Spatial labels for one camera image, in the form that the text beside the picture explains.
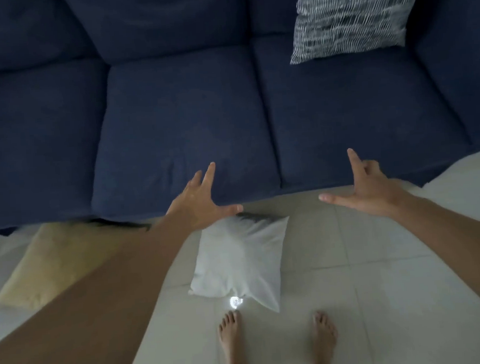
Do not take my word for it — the navy blue fabric sofa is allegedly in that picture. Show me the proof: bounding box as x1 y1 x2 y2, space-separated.
0 0 480 238

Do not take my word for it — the person's right hand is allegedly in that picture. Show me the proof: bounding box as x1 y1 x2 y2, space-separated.
316 145 411 223

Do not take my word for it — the person's right foot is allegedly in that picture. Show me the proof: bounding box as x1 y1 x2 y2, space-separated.
306 310 340 364

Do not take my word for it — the person's right forearm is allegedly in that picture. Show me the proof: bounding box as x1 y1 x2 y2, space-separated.
399 185 480 333

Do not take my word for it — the person's foot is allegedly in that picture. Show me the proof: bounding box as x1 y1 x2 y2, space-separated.
217 310 246 364
306 310 340 364

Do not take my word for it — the person's left forearm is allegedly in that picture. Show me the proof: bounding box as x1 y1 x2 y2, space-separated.
0 209 208 364

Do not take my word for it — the navy blue back cushion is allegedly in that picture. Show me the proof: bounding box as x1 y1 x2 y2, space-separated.
0 0 97 75
60 0 263 70

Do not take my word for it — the grey white patterned throw pillow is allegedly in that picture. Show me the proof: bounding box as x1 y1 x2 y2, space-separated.
286 0 434 65

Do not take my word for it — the large white cushion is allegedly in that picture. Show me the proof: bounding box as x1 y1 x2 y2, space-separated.
418 145 480 235

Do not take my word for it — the white cloth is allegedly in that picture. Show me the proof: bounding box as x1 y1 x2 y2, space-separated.
0 226 52 349

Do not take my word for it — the person's left foot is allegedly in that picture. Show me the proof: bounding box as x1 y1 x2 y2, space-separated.
217 310 246 364

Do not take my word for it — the person's left hand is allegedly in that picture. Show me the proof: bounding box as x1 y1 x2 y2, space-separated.
163 160 245 234

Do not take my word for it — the navy blue seat cushion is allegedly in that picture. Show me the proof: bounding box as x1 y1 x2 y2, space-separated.
0 57 119 233
252 23 480 197
81 44 285 227

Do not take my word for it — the plain white pillow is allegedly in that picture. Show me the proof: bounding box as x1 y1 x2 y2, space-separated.
183 210 296 319

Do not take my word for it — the pale yellow pillow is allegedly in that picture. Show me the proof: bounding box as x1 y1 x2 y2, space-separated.
0 216 155 313

